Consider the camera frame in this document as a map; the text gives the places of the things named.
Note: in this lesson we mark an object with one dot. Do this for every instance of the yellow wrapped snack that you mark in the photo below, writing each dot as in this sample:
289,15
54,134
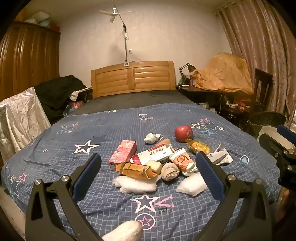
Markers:
198,146

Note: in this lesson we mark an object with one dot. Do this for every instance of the beige fuzzy sock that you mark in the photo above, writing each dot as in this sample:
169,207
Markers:
170,172

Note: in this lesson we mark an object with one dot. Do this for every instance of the crumpled white tissue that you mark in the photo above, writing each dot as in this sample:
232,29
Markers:
151,138

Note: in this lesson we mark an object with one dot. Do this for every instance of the dark woven bin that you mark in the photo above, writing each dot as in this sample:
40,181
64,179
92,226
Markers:
266,120

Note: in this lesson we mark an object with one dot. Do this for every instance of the red apple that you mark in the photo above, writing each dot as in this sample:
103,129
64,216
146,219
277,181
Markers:
183,134

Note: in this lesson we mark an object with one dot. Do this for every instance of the black clothing pile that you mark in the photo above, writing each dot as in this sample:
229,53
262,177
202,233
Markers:
57,92

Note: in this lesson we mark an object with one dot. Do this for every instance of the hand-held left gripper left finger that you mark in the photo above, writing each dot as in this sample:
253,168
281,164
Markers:
87,176

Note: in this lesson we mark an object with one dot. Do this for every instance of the small white bubble wrap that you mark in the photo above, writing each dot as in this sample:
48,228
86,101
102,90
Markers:
192,186

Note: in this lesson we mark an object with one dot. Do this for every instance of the bags on wardrobe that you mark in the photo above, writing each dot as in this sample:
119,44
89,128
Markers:
41,20

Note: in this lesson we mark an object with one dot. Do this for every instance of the orange cover cloth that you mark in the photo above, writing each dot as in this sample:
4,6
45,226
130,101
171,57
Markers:
224,74

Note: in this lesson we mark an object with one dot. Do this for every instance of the white ceiling fan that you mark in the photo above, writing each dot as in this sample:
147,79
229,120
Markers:
115,12

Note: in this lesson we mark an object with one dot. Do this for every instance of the torn white paper carton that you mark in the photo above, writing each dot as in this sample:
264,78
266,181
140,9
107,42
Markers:
219,157

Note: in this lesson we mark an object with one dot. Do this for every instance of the dark grey bed sheet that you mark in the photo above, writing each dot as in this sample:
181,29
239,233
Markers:
138,98

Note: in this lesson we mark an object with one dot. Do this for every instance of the dark wooden chair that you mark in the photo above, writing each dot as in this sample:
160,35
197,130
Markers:
262,88

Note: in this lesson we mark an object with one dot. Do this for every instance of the blue star-print blanket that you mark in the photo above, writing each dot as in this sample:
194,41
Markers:
69,129

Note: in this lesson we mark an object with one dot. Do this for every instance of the white wrapped object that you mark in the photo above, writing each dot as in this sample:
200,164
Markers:
126,231

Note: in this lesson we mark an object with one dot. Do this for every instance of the paper cup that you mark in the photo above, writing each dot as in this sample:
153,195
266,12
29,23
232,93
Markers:
183,161

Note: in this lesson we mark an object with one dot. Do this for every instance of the dark wooden desk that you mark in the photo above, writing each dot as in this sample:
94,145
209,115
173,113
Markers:
203,95

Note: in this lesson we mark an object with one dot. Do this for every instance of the patterned brown curtain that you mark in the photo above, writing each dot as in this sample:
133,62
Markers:
266,46

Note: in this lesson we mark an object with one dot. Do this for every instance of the yellow sponge block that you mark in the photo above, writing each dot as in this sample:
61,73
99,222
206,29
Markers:
154,166

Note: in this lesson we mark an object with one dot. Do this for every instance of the pink carton box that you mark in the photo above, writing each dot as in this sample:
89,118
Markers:
123,153

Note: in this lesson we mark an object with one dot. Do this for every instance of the black desk lamp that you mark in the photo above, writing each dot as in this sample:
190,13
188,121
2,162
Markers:
190,67

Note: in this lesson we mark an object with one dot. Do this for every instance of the orange brown carton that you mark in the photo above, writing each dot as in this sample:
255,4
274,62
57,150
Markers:
136,171

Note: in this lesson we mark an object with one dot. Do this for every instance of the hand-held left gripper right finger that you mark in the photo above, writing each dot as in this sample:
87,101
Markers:
209,176

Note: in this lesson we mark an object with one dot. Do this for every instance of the wooden headboard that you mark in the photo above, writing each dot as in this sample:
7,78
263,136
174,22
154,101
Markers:
133,78

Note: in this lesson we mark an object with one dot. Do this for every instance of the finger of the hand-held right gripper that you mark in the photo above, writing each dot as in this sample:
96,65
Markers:
286,132
272,144

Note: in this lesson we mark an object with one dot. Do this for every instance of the brown wooden wardrobe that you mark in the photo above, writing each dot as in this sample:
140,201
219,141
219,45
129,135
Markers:
27,62

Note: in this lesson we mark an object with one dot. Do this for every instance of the large white bubble wrap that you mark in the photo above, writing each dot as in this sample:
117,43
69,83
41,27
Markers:
135,185

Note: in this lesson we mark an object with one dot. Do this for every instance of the white plastic bucket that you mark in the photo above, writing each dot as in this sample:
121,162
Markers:
268,133

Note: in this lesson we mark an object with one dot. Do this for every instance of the white medicine box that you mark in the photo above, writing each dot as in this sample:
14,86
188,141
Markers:
154,154

